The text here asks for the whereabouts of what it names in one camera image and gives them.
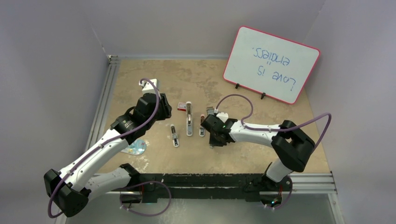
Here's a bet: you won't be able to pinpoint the red white staple box sleeve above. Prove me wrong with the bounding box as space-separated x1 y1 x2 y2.
177 102 187 112

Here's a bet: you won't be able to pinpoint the long white stapler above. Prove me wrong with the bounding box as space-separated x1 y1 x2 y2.
186 101 193 136

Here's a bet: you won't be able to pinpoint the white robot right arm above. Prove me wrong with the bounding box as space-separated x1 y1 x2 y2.
201 113 315 190

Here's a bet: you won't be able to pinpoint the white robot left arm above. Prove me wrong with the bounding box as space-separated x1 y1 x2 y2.
43 93 172 218

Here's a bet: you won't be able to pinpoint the blue hair clip package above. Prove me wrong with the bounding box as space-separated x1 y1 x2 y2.
121 139 147 156

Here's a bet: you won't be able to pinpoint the pink framed whiteboard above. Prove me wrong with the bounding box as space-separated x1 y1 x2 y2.
223 26 321 105

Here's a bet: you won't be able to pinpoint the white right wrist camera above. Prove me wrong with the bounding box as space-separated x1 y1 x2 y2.
214 108 229 123

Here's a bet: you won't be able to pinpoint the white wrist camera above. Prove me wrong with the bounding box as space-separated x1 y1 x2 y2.
214 108 229 123
139 79 160 94

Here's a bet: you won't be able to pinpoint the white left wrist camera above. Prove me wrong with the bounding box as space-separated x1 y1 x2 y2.
139 79 160 94

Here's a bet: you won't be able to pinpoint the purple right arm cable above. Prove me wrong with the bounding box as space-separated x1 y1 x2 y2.
214 94 332 211

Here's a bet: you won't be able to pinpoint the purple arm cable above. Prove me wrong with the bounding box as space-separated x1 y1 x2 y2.
47 77 172 219
214 94 332 211

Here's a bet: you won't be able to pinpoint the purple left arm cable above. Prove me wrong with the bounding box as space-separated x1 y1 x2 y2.
47 77 172 219

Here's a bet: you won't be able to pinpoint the aluminium frame rails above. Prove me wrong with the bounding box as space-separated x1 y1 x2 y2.
55 55 346 224

